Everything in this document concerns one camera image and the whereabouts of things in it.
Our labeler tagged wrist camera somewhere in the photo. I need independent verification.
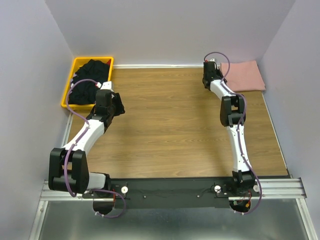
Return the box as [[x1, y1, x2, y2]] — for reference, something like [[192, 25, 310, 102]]
[[95, 81, 114, 92], [203, 58, 219, 74]]

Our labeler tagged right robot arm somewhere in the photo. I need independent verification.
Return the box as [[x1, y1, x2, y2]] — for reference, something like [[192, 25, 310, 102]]
[[202, 72, 256, 196]]

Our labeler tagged aluminium frame rail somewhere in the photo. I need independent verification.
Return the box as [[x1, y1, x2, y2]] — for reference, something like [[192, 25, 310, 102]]
[[29, 113, 85, 240]]

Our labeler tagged pink t shirt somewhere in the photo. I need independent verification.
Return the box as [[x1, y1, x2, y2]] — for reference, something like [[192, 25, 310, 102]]
[[220, 60, 266, 92]]

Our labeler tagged yellow plastic bin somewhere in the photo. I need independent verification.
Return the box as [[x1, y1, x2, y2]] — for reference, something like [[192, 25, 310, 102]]
[[60, 56, 114, 111]]

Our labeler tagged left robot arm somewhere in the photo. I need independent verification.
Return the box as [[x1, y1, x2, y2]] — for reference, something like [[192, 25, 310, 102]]
[[48, 89, 125, 198]]

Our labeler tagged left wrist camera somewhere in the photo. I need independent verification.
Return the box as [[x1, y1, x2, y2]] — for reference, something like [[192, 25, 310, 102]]
[[95, 81, 114, 92]]

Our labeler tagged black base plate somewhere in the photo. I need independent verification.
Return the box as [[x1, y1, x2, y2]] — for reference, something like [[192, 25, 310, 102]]
[[83, 177, 258, 209]]

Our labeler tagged black t shirt in bin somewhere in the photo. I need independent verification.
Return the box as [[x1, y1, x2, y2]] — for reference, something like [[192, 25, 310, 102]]
[[68, 59, 111, 105]]

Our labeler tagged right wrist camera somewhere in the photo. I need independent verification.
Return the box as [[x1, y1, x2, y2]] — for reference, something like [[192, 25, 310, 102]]
[[203, 58, 219, 74]]

